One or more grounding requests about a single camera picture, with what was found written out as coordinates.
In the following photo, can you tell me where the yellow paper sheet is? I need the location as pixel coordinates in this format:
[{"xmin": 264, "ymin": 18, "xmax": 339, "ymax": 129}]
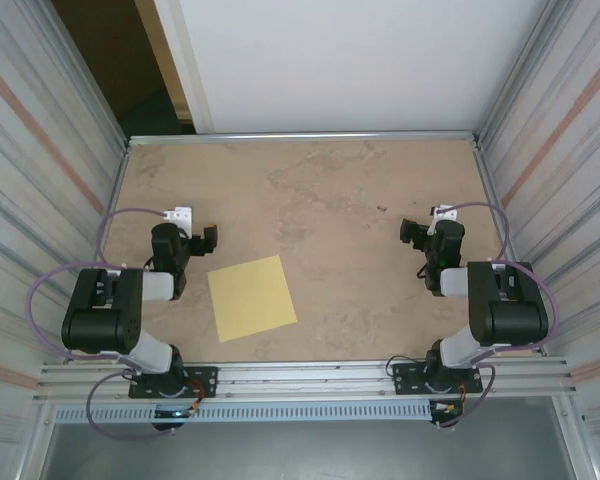
[{"xmin": 207, "ymin": 255, "xmax": 299, "ymax": 344}]

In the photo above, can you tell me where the brown wooden door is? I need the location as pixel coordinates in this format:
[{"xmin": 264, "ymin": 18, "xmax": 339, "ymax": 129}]
[{"xmin": 52, "ymin": 0, "xmax": 191, "ymax": 121}]

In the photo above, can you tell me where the grey metal shelf panel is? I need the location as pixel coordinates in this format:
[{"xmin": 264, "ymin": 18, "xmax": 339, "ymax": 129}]
[{"xmin": 37, "ymin": 422, "xmax": 594, "ymax": 480}]

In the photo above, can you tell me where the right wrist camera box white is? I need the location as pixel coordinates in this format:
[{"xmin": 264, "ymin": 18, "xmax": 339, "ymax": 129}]
[{"xmin": 428, "ymin": 203, "xmax": 459, "ymax": 236}]

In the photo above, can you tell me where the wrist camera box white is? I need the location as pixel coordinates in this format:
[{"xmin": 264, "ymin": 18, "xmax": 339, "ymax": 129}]
[
  {"xmin": 161, "ymin": 205, "xmax": 195, "ymax": 237},
  {"xmin": 428, "ymin": 203, "xmax": 459, "ymax": 236}
]

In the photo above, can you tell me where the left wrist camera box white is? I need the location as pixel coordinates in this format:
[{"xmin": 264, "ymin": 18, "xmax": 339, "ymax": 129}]
[{"xmin": 161, "ymin": 205, "xmax": 195, "ymax": 237}]

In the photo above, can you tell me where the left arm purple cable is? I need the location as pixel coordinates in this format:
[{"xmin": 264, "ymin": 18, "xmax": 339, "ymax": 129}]
[{"xmin": 26, "ymin": 206, "xmax": 201, "ymax": 441}]

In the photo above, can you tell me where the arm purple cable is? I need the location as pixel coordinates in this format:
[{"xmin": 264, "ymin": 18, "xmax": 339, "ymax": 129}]
[
  {"xmin": 439, "ymin": 201, "xmax": 561, "ymax": 430},
  {"xmin": 26, "ymin": 206, "xmax": 201, "ymax": 441}
]

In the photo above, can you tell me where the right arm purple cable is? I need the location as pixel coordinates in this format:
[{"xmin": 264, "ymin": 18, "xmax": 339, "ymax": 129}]
[{"xmin": 439, "ymin": 201, "xmax": 561, "ymax": 430}]

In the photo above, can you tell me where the aluminium table side rail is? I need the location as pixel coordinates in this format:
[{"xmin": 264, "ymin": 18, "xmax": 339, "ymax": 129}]
[
  {"xmin": 68, "ymin": 144, "xmax": 131, "ymax": 362},
  {"xmin": 472, "ymin": 139, "xmax": 549, "ymax": 357}
]

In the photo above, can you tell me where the long aluminium table edge rail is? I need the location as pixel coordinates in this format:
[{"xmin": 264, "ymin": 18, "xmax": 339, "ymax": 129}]
[{"xmin": 127, "ymin": 130, "xmax": 481, "ymax": 147}]

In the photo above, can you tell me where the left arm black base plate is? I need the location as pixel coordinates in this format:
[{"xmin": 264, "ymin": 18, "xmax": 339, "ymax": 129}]
[{"xmin": 128, "ymin": 365, "xmax": 219, "ymax": 400}]

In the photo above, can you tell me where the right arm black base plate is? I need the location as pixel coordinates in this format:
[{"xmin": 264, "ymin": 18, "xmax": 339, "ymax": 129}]
[{"xmin": 392, "ymin": 360, "xmax": 484, "ymax": 396}]

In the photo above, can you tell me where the white door frame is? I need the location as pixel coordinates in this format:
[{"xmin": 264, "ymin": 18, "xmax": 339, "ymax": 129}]
[{"xmin": 152, "ymin": 0, "xmax": 216, "ymax": 135}]

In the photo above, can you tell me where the wide aluminium mounting rail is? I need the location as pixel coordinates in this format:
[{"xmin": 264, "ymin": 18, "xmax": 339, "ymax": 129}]
[{"xmin": 32, "ymin": 355, "xmax": 579, "ymax": 404}]

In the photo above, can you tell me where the grey slotted cable duct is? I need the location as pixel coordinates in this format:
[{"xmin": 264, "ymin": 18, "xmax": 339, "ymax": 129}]
[{"xmin": 53, "ymin": 401, "xmax": 434, "ymax": 424}]

